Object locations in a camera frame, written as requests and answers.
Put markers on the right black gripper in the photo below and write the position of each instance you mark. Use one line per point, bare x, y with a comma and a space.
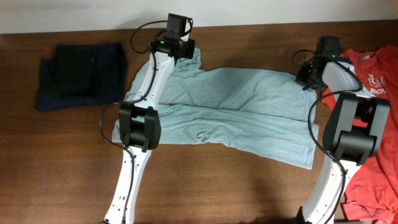
300, 78

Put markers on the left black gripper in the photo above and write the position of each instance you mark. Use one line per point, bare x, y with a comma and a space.
189, 51

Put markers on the light blue t-shirt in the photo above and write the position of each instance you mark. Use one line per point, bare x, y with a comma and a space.
258, 111

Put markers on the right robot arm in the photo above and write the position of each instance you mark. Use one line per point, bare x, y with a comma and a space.
353, 133

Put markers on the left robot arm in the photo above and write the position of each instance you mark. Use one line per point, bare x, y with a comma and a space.
139, 122

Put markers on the folded dark navy garment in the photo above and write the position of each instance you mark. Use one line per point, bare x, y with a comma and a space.
82, 75

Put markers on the red t-shirt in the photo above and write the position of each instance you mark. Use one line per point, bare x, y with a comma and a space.
371, 195

